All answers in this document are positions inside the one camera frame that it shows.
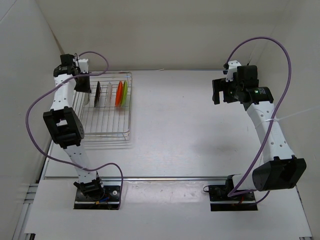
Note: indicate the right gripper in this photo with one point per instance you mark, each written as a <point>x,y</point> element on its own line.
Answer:
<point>221,85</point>

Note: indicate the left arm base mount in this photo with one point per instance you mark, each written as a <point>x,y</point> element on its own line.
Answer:
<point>97,196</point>

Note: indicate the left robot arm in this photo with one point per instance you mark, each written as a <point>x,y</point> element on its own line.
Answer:
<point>65,127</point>

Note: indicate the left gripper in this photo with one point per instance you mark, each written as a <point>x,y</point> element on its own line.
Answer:
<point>86,87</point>

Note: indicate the aluminium rail front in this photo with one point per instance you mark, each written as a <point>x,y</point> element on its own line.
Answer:
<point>180,178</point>

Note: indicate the wire dish rack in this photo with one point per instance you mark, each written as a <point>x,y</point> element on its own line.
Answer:
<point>105,127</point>

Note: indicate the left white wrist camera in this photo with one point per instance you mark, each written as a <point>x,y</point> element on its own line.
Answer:
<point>83,65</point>

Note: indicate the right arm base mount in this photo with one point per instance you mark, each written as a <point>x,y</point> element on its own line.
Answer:
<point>220,202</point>

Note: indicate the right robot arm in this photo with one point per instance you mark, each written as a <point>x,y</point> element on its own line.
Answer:
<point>280,169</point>

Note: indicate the clear speckled plate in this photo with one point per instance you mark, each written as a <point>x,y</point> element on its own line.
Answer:
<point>86,98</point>

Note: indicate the black plate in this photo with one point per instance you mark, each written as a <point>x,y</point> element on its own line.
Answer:
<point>97,94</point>

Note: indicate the orange plate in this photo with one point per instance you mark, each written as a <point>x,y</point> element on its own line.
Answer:
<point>119,94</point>

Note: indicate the green plate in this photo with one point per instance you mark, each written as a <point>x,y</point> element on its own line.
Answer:
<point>124,93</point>

